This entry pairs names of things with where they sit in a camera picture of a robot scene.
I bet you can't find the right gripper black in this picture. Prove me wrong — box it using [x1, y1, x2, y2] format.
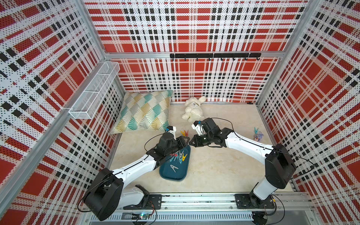
[188, 133, 213, 147]

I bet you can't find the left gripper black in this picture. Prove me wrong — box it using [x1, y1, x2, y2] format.
[164, 135, 190, 156]

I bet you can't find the teal plastic storage box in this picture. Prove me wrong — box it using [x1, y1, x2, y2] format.
[159, 145, 191, 182]

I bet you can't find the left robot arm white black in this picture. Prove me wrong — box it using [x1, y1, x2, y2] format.
[82, 132, 190, 221]

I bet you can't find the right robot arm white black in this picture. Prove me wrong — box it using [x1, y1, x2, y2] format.
[189, 128, 296, 207]

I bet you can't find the white plush toy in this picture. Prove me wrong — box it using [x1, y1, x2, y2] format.
[181, 96, 206, 123]

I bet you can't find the patterned cushion teal yellow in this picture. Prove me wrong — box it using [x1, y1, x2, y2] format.
[110, 90, 173, 134]

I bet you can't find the purple clothespin far right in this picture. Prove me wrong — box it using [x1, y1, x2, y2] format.
[254, 133, 264, 142]

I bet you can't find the green circuit board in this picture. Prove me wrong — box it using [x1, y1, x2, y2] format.
[132, 213, 150, 220]

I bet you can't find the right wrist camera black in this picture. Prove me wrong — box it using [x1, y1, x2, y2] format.
[192, 118, 220, 135]

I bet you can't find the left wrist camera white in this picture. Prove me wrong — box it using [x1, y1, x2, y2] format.
[166, 126, 176, 139]

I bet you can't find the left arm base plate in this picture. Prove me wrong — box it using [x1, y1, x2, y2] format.
[123, 194, 163, 210]

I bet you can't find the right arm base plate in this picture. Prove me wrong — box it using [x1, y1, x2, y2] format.
[234, 194, 276, 209]

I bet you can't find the black hook rail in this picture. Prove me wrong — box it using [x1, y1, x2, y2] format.
[170, 52, 262, 60]

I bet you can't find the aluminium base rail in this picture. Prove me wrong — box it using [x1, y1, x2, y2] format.
[155, 192, 315, 211]

